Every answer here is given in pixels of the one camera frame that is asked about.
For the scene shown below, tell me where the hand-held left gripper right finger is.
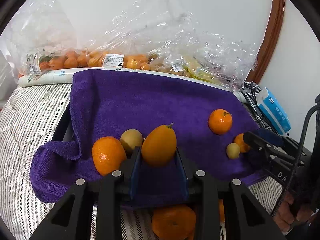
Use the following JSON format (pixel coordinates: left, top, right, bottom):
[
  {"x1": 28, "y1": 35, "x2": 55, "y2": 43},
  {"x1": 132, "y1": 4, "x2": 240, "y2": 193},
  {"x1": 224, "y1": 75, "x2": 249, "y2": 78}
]
[{"x1": 175, "y1": 148, "x2": 287, "y2": 240}]

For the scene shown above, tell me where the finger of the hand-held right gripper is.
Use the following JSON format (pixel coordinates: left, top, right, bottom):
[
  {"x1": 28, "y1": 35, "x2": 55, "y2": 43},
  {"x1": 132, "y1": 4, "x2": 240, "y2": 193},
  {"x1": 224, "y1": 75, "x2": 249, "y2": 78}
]
[
  {"x1": 243, "y1": 131, "x2": 297, "y2": 171},
  {"x1": 255, "y1": 127, "x2": 313, "y2": 160}
]

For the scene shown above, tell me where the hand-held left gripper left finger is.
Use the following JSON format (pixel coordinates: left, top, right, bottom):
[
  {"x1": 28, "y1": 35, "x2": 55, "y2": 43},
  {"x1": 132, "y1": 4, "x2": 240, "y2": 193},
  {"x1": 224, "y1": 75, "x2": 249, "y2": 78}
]
[{"x1": 30, "y1": 146, "x2": 143, "y2": 240}]

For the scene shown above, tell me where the yellow-green plum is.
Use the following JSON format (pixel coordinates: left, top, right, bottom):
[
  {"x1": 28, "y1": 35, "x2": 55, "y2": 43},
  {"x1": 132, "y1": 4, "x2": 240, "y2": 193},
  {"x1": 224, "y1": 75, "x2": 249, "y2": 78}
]
[
  {"x1": 120, "y1": 129, "x2": 143, "y2": 155},
  {"x1": 226, "y1": 143, "x2": 241, "y2": 159}
]

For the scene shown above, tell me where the oval orange loquat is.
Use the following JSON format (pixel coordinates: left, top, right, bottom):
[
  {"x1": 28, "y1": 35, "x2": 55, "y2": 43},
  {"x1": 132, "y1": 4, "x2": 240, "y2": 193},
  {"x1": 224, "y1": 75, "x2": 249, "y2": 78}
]
[{"x1": 141, "y1": 123, "x2": 177, "y2": 167}]

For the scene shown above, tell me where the large stemmed tangerine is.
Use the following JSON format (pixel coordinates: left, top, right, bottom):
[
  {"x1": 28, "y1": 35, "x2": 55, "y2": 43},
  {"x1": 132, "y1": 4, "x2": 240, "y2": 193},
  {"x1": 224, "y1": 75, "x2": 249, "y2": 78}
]
[{"x1": 208, "y1": 109, "x2": 233, "y2": 135}]

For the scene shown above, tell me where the purple towel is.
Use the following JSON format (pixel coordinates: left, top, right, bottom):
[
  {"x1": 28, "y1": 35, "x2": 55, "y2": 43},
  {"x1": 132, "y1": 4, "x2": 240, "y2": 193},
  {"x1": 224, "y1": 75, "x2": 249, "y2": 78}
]
[{"x1": 29, "y1": 69, "x2": 270, "y2": 210}]

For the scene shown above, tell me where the person's right hand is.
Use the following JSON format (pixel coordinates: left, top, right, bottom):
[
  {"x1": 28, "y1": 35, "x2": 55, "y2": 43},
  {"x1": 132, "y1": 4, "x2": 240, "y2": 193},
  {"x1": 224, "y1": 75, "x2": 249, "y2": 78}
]
[{"x1": 274, "y1": 192, "x2": 317, "y2": 234}]

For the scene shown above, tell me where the blue tissue box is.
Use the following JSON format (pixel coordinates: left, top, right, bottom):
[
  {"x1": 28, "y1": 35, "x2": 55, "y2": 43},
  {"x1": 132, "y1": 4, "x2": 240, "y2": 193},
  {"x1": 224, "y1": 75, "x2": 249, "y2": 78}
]
[{"x1": 256, "y1": 87, "x2": 292, "y2": 135}]

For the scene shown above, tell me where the clear bag of yellow produce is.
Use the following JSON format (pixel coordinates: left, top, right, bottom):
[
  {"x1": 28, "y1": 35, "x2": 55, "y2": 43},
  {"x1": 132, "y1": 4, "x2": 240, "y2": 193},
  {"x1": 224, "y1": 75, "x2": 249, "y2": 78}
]
[{"x1": 182, "y1": 55, "x2": 235, "y2": 88}]

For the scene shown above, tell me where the clear bag of brown produce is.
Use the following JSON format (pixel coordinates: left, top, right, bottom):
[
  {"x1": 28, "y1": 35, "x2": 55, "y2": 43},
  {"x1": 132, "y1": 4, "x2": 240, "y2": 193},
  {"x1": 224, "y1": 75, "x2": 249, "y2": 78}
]
[{"x1": 147, "y1": 50, "x2": 190, "y2": 77}]

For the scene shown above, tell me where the clear bag of small oranges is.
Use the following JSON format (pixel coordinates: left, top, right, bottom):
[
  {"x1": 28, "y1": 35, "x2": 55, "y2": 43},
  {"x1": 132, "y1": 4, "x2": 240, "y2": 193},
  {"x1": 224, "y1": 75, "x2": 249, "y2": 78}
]
[{"x1": 85, "y1": 12, "x2": 160, "y2": 70}]

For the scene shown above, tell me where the white printed roll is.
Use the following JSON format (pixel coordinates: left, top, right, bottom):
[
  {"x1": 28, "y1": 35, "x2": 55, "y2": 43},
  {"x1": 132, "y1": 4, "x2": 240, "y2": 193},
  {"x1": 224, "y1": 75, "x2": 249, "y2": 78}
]
[{"x1": 18, "y1": 67, "x2": 248, "y2": 103}]

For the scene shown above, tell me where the clear bag of leafy tangerines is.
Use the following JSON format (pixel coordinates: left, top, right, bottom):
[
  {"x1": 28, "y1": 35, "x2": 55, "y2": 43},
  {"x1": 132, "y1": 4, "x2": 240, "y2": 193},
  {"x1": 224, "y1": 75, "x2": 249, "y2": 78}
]
[{"x1": 17, "y1": 0, "x2": 87, "y2": 77}]

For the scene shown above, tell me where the black coiled cable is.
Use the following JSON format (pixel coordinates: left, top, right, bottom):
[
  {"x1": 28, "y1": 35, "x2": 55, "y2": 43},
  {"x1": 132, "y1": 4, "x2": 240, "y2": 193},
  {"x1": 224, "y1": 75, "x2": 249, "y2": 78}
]
[{"x1": 241, "y1": 81, "x2": 273, "y2": 130}]

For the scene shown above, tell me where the brown wooden door frame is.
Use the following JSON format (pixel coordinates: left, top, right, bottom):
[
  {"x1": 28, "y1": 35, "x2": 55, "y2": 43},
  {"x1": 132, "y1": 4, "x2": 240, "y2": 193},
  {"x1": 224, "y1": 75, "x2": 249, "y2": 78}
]
[{"x1": 247, "y1": 0, "x2": 286, "y2": 84}]

